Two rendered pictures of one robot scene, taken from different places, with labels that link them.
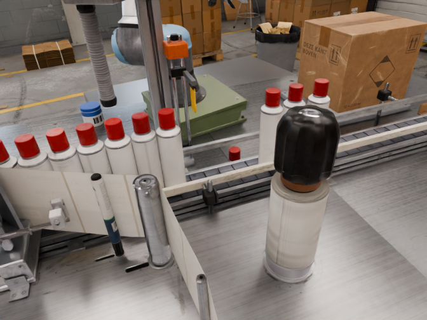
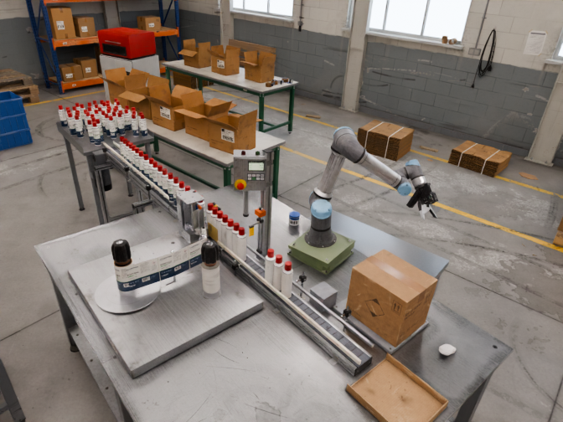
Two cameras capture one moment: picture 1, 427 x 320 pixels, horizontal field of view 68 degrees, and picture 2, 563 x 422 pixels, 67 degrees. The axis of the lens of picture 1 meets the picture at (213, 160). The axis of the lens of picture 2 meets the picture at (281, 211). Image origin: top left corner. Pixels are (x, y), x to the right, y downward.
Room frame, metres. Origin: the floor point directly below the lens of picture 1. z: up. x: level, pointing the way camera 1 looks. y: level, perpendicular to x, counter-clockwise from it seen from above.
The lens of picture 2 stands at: (0.04, -1.73, 2.32)
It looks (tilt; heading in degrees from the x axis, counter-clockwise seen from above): 31 degrees down; 67
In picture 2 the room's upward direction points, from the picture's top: 3 degrees clockwise
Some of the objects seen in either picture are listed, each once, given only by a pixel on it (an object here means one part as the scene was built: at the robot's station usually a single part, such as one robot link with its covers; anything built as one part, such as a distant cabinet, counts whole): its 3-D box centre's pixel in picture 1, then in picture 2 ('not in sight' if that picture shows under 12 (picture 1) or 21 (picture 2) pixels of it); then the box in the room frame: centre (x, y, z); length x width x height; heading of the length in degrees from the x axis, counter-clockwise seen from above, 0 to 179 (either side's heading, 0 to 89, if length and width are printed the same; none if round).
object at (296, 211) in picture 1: (297, 199); (210, 269); (0.37, -0.13, 1.03); 0.09 x 0.09 x 0.30
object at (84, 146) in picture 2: not in sight; (111, 172); (-0.05, 2.30, 0.46); 0.73 x 0.62 x 0.93; 109
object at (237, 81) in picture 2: not in sight; (227, 97); (1.77, 4.81, 0.39); 2.20 x 0.80 x 0.78; 118
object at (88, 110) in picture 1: (92, 113); (294, 218); (1.05, 0.43, 0.87); 0.07 x 0.07 x 0.07
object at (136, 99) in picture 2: not in sight; (145, 97); (0.39, 3.03, 0.97); 0.44 x 0.38 x 0.37; 33
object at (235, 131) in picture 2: not in sight; (233, 127); (1.06, 1.91, 0.97); 0.51 x 0.39 x 0.37; 34
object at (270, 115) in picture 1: (270, 130); (270, 266); (0.67, -0.14, 0.98); 0.05 x 0.05 x 0.20
